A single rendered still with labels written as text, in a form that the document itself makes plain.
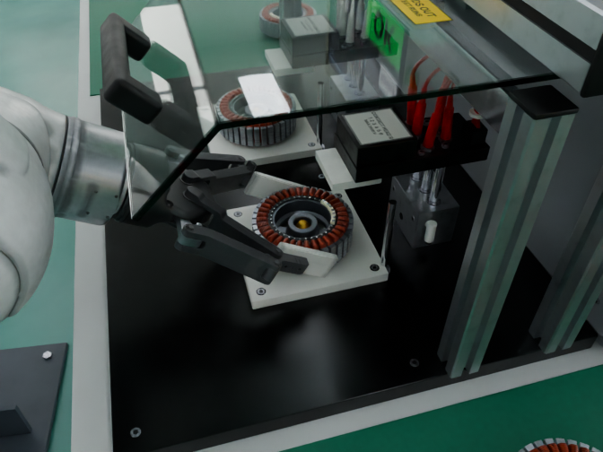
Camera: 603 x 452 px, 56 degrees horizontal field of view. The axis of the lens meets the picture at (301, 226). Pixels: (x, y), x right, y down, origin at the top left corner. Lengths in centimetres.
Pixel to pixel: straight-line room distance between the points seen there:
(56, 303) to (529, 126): 151
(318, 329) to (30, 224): 33
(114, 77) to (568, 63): 27
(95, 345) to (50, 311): 110
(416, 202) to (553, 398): 24
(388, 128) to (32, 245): 36
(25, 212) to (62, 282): 145
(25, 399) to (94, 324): 92
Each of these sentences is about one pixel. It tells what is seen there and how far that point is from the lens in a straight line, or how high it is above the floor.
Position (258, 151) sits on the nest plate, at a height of 78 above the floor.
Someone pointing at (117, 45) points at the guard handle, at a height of 106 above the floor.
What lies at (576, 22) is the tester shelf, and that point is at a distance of 36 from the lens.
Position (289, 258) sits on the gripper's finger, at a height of 83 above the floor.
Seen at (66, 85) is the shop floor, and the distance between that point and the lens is 275.
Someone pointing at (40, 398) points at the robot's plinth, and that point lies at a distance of 154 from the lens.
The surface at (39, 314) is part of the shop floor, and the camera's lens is 173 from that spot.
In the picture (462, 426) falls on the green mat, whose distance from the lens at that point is 56.
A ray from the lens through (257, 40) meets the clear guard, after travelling 40.
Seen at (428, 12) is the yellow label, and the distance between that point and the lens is 45.
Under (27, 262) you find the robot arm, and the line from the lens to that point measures 33.
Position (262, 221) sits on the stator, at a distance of 62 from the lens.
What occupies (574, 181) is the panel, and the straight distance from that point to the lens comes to 62.
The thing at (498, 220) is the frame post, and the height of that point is 97.
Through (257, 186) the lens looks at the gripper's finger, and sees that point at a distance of 65.
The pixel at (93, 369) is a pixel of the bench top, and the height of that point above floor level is 75.
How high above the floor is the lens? 123
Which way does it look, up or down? 43 degrees down
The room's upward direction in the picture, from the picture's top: straight up
